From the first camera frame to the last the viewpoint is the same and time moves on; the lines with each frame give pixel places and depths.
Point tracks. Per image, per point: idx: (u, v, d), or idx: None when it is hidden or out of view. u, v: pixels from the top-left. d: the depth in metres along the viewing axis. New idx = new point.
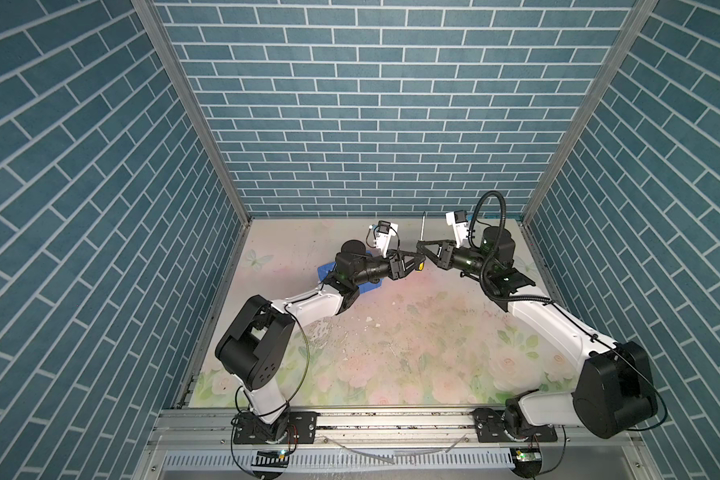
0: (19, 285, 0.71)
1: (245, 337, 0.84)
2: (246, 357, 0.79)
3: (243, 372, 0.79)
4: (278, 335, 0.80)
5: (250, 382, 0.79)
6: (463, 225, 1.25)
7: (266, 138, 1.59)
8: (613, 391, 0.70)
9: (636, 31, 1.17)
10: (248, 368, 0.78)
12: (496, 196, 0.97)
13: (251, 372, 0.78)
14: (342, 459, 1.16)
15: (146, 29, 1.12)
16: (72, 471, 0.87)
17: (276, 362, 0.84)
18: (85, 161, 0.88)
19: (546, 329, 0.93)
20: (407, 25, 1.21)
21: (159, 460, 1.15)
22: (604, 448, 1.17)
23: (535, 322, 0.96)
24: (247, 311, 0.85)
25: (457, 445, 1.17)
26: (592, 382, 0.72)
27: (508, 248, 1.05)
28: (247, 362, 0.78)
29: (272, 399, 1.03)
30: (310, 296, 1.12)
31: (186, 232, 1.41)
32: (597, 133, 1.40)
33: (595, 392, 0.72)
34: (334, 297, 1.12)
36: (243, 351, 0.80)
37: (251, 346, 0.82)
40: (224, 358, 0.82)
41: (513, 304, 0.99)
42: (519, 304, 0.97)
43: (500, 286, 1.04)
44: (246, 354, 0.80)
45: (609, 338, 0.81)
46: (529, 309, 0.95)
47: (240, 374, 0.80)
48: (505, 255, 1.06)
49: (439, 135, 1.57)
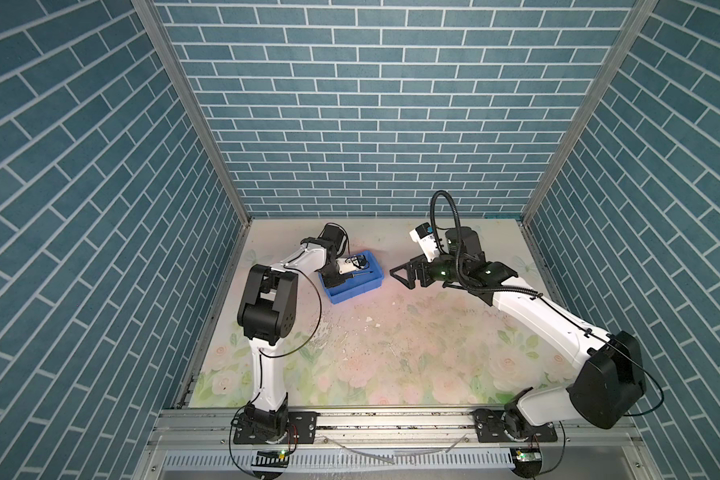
0: (19, 286, 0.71)
1: (260, 299, 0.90)
2: (267, 313, 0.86)
3: (268, 328, 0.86)
4: (290, 290, 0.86)
5: (279, 334, 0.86)
6: (429, 238, 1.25)
7: (266, 138, 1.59)
8: (613, 384, 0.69)
9: (636, 31, 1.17)
10: (273, 321, 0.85)
12: (445, 195, 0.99)
13: (276, 325, 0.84)
14: (342, 459, 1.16)
15: (146, 29, 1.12)
16: (72, 471, 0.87)
17: (294, 312, 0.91)
18: (84, 162, 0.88)
19: (538, 325, 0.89)
20: (407, 25, 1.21)
21: (159, 460, 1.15)
22: (604, 448, 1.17)
23: (522, 314, 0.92)
24: (254, 278, 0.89)
25: (457, 445, 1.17)
26: (593, 380, 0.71)
27: (471, 240, 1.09)
28: (269, 318, 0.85)
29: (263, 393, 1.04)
30: (298, 250, 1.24)
31: (186, 232, 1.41)
32: (596, 133, 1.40)
33: (594, 388, 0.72)
34: (319, 250, 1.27)
36: (261, 311, 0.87)
37: (267, 306, 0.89)
40: (244, 322, 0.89)
41: (499, 296, 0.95)
42: (505, 298, 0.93)
43: (482, 279, 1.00)
44: (266, 312, 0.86)
45: (602, 331, 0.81)
46: (518, 305, 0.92)
47: (265, 331, 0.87)
48: (471, 248, 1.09)
49: (439, 135, 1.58)
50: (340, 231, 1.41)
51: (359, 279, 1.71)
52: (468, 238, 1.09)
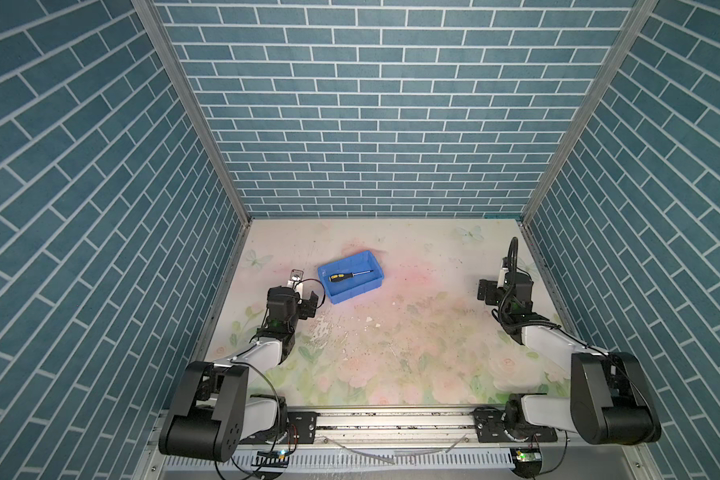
0: (20, 285, 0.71)
1: (192, 412, 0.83)
2: (206, 428, 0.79)
3: (206, 450, 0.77)
4: (234, 391, 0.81)
5: (218, 455, 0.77)
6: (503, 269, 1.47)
7: (266, 138, 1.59)
8: (599, 385, 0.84)
9: (636, 31, 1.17)
10: (213, 438, 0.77)
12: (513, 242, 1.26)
13: (215, 442, 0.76)
14: (342, 459, 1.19)
15: (147, 29, 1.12)
16: (72, 471, 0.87)
17: (239, 421, 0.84)
18: (84, 162, 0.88)
19: (550, 350, 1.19)
20: (407, 25, 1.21)
21: (159, 460, 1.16)
22: (604, 449, 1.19)
23: (541, 346, 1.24)
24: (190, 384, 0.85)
25: (457, 445, 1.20)
26: (581, 379, 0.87)
27: (524, 288, 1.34)
28: (208, 435, 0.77)
29: (260, 419, 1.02)
30: (251, 346, 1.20)
31: (186, 232, 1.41)
32: (596, 133, 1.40)
33: (583, 386, 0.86)
34: (273, 343, 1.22)
36: (194, 429, 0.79)
37: (199, 422, 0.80)
40: (171, 446, 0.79)
41: (525, 331, 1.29)
42: (530, 332, 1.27)
43: (515, 317, 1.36)
44: (202, 428, 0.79)
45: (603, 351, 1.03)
46: (538, 335, 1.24)
47: (202, 453, 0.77)
48: (522, 293, 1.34)
49: (439, 135, 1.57)
50: (284, 304, 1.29)
51: (359, 279, 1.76)
52: (522, 286, 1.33)
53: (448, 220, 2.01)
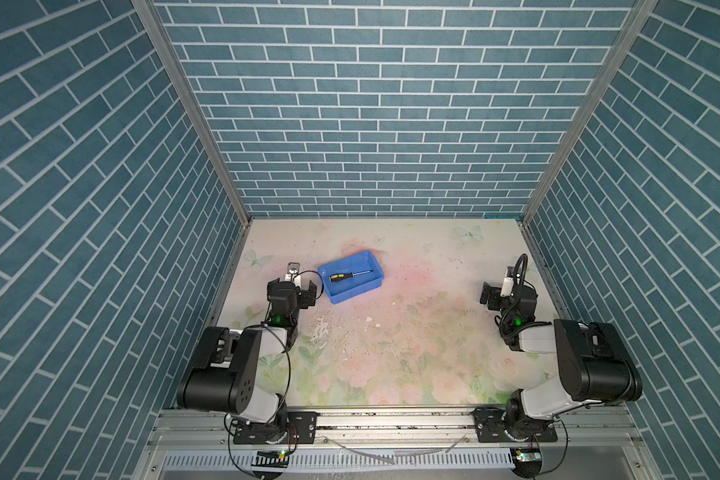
0: (19, 285, 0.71)
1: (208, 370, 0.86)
2: (220, 382, 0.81)
3: (220, 403, 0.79)
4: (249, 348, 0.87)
5: (233, 408, 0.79)
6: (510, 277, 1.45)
7: (266, 138, 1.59)
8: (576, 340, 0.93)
9: (636, 31, 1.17)
10: (227, 391, 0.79)
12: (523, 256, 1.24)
13: (229, 396, 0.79)
14: (341, 459, 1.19)
15: (147, 29, 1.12)
16: (72, 471, 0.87)
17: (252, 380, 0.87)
18: (84, 162, 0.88)
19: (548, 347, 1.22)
20: (407, 25, 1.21)
21: (159, 461, 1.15)
22: (604, 448, 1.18)
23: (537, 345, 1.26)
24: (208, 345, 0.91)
25: (457, 445, 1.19)
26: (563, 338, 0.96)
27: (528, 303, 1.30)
28: (223, 389, 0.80)
29: (263, 405, 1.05)
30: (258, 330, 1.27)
31: (186, 232, 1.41)
32: (597, 133, 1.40)
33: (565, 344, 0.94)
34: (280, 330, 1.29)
36: (208, 383, 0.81)
37: (212, 377, 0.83)
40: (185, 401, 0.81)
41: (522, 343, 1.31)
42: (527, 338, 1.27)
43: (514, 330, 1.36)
44: (216, 382, 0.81)
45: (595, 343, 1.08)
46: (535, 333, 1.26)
47: (216, 406, 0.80)
48: (524, 307, 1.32)
49: (439, 135, 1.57)
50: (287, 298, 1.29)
51: (359, 279, 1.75)
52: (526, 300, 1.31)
53: (447, 220, 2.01)
